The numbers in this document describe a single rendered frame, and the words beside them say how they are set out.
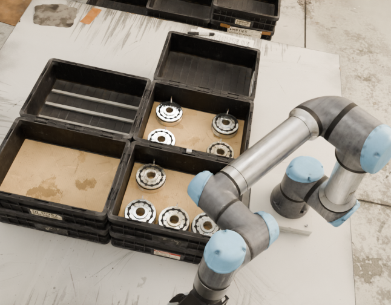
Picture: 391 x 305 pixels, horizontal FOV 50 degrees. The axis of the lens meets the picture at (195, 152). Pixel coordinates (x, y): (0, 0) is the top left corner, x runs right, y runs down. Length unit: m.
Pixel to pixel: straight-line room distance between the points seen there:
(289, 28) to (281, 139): 2.62
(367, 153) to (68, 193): 0.93
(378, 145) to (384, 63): 2.61
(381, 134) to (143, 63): 1.25
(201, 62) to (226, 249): 1.20
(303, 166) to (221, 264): 0.72
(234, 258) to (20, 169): 0.94
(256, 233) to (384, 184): 2.03
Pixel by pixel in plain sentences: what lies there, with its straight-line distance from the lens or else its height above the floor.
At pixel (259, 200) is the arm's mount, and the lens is 1.62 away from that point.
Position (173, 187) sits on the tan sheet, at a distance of 1.47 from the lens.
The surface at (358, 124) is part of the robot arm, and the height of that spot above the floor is 1.36.
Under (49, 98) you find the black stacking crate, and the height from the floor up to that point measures 0.83.
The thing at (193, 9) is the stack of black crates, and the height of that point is 0.38.
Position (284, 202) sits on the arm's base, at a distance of 1.56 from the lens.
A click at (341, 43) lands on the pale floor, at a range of 3.65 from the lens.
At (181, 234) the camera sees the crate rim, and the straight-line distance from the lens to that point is 1.28.
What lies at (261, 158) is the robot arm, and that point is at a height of 1.31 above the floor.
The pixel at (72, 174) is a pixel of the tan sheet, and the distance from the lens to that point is 1.50.
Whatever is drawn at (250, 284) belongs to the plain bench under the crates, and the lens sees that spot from 1.51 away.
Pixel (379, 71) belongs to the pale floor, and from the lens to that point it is 3.57.
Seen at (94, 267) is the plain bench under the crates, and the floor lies 0.70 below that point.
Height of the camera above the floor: 2.10
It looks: 54 degrees down
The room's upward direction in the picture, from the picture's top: 12 degrees clockwise
